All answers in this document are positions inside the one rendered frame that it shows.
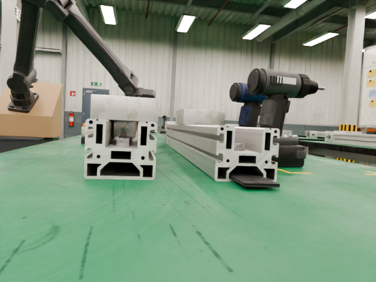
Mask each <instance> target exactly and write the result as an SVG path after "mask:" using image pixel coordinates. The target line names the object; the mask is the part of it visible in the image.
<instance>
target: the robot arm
mask: <svg viewBox="0 0 376 282"><path fill-rule="evenodd" d="M42 9H45V10H47V11H49V12H50V14H51V15H52V16H53V17H54V18H55V19H56V20H57V21H58V22H63V23H64V24H66V25H67V26H68V27H69V28H70V29H71V30H72V32H73V33H74V34H75V35H76V36H77V37H78V38H79V39H80V41H81V42H82V43H83V44H84V45H85V46H86V47H87V49H88V50H89V51H90V52H91V53H92V54H93V55H94V56H95V57H96V59H97V60H98V61H99V62H100V63H101V64H102V65H103V66H104V67H105V68H106V70H107V71H108V72H109V73H110V74H111V76H112V78H113V79H114V81H115V82H116V83H117V84H118V87H119V88H120V89H121V90H122V91H123V92H124V93H125V96H129V97H145V98H156V94H155V90H149V89H144V88H142V87H137V85H138V77H137V76H136V75H135V74H134V72H133V71H132V70H131V71H130V70H129V68H128V67H127V66H125V65H124V64H123V63H122V62H121V61H120V60H119V58H118V57H117V56H116V55H115V54H114V53H113V51H112V50H111V49H110V48H109V47H108V46H107V44H106V43H105V42H104V41H103V40H102V39H101V37H100V36H99V35H98V33H97V32H96V31H95V30H94V29H93V27H92V26H91V25H90V24H89V23H88V22H87V20H86V19H85V18H84V17H83V15H82V14H81V13H80V11H79V10H78V8H77V6H76V2H75V1H74V0H21V17H20V27H19V32H18V42H17V51H16V60H15V63H14V66H13V73H12V74H11V75H10V76H9V77H8V79H7V86H8V88H9V89H10V91H11V94H10V98H11V102H10V103H9V104H8V106H7V108H8V110H9V111H14V112H23V113H29V112H30V111H31V109H32V108H33V106H34V104H35V103H36V101H37V100H38V98H39V94H38V93H35V92H32V91H31V90H30V88H33V87H34V86H32V85H31V84H32V83H36V82H37V80H38V79H36V76H37V72H36V70H35V68H34V56H35V49H36V42H37V36H38V32H39V25H40V19H41V12H42Z"/></svg>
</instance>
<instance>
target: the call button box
mask: <svg viewBox="0 0 376 282"><path fill-rule="evenodd" d="M91 133H93V129H86V127H85V126H82V127H81V144H85V135H86V134H91Z"/></svg>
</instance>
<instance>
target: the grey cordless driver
mask: <svg viewBox="0 0 376 282"><path fill-rule="evenodd" d="M247 87H248V90H249V92H250V93H251V94H256V95H260V96H267V98H266V100H263V102H262V107H261V112H260V118H259V121H258V124H259V125H260V128H277V129H279V130H280V138H273V139H272V142H273V143H279V154H278V157H273V156H272V157H271V160H272V161H274V162H277V163H278V167H303V166H304V159H306V154H307V151H306V150H305V147H304V146H302V145H298V138H296V137H282V133H283V126H284V120H285V114H286V113H288V112H289V107H290V101H289V100H288V98H304V97H305V96H306V95H311V94H314V93H316V92H317V91H318V90H324V89H325V88H324V87H319V86H318V83H317V82H315V81H313V80H311V79H310V78H309V77H308V76H307V75H306V74H298V73H295V72H286V71H281V70H273V69H264V68H261V69H258V68H255V69H254V70H253V71H252V72H251V73H250V74H249V76H248V80H247Z"/></svg>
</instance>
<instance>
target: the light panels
mask: <svg viewBox="0 0 376 282"><path fill-rule="evenodd" d="M304 1H306V0H292V1H291V2H290V3H288V4H287V5H286V6H285V7H291V8H296V7H297V6H299V5H300V4H301V3H303V2H304ZM101 7H102V11H103V14H104V18H105V21H106V24H115V20H114V14H113V10H112V7H107V6H101ZM366 17H367V18H376V12H375V13H372V14H371V15H369V16H366ZM193 19H194V17H191V16H185V17H184V19H183V20H182V22H181V25H180V27H179V29H178V31H182V32H186V31H187V29H188V28H189V26H190V24H191V23H192V21H193ZM268 27H269V26H266V25H260V26H259V27H257V28H256V29H254V30H253V31H252V32H251V33H249V34H248V35H247V36H245V37H244V39H252V38H253V37H255V36H256V35H258V34H259V33H261V32H262V31H264V30H265V29H266V28H268ZM335 35H337V34H332V33H329V34H327V35H325V36H323V37H320V38H318V39H316V40H313V41H311V42H310V43H307V44H305V45H309V46H312V45H314V44H316V43H319V42H321V41H324V40H326V39H328V38H330V37H333V36H335Z"/></svg>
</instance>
